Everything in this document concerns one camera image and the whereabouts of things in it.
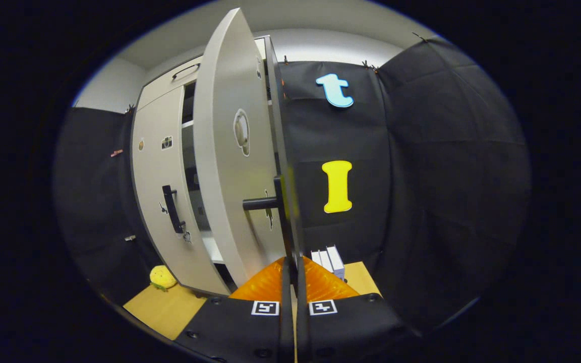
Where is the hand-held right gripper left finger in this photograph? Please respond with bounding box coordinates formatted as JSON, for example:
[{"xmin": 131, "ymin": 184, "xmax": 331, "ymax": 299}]
[{"xmin": 175, "ymin": 257, "xmax": 294, "ymax": 363}]

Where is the yellow plush toy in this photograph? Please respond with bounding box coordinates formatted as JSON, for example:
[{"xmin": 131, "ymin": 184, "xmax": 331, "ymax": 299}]
[{"xmin": 149, "ymin": 265, "xmax": 178, "ymax": 292}]

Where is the white cabinet door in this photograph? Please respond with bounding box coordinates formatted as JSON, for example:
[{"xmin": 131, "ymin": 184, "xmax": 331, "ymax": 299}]
[
  {"xmin": 130, "ymin": 83, "xmax": 231, "ymax": 297},
  {"xmin": 193, "ymin": 8, "xmax": 287, "ymax": 289}
]

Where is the black cabinet top handle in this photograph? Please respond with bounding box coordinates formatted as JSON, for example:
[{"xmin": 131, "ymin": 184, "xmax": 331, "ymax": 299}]
[{"xmin": 171, "ymin": 63, "xmax": 201, "ymax": 80}]

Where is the black door handle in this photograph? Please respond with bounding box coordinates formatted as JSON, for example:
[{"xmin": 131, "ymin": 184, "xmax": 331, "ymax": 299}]
[
  {"xmin": 242, "ymin": 175, "xmax": 300, "ymax": 274},
  {"xmin": 162, "ymin": 185, "xmax": 187, "ymax": 234}
]

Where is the double-door shoe cabinet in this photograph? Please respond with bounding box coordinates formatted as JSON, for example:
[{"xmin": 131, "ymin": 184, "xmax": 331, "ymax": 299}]
[{"xmin": 130, "ymin": 35, "xmax": 304, "ymax": 298}]

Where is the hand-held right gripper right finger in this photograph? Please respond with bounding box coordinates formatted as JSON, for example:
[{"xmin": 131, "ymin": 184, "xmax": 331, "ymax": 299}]
[{"xmin": 296, "ymin": 256, "xmax": 422, "ymax": 363}]

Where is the black backdrop cloth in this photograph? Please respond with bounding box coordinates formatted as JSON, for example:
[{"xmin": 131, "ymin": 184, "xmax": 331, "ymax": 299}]
[{"xmin": 53, "ymin": 38, "xmax": 531, "ymax": 334}]

